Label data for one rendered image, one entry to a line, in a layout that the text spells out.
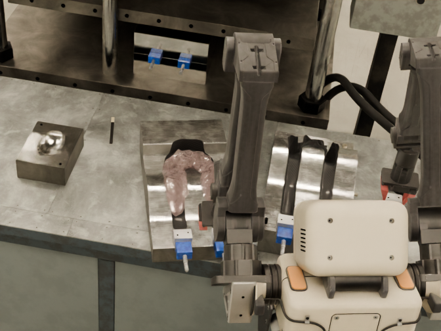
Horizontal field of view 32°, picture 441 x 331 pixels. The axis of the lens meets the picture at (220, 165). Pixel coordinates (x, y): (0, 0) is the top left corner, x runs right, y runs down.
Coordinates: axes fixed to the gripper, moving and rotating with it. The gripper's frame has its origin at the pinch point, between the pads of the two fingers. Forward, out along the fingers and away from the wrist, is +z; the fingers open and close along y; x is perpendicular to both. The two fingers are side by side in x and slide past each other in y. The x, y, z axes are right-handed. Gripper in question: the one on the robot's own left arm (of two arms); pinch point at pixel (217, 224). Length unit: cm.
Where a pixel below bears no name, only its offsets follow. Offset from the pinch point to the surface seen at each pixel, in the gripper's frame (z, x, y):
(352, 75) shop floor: 185, -153, -110
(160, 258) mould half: 18.5, 3.2, 13.7
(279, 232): 10.9, -1.5, -18.6
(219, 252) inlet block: 13.1, 3.4, -2.0
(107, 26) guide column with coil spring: 44, -89, 28
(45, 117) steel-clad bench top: 49, -55, 49
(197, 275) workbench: 33.5, 4.2, 1.8
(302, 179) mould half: 21.8, -21.5, -29.8
